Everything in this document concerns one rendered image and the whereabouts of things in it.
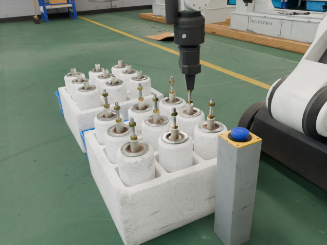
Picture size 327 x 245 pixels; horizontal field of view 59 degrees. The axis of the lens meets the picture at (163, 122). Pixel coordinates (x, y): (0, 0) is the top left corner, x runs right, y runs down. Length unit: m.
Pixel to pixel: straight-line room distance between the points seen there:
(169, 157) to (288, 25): 2.42
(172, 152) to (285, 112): 0.32
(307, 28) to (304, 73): 2.05
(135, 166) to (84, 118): 0.52
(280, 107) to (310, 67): 0.13
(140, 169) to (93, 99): 0.55
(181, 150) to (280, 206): 0.38
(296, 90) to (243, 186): 0.29
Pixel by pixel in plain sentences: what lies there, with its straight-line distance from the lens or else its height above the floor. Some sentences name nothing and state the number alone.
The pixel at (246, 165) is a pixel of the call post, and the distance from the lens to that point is 0.68.
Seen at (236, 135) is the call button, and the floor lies 0.33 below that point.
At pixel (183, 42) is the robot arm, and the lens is 0.83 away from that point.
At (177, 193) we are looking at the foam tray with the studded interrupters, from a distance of 0.80.
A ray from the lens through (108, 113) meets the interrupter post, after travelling 0.94.
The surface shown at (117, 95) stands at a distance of 1.24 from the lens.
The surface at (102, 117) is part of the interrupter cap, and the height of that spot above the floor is 0.25.
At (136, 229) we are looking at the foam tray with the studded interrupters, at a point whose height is 0.06.
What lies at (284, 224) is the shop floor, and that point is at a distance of 0.94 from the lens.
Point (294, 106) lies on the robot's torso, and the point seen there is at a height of 0.33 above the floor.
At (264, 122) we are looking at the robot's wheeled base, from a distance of 1.08.
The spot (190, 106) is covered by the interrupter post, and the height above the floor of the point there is 0.28.
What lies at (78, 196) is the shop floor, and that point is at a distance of 1.05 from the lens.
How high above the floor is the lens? 0.64
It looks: 26 degrees down
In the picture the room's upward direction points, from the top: 3 degrees counter-clockwise
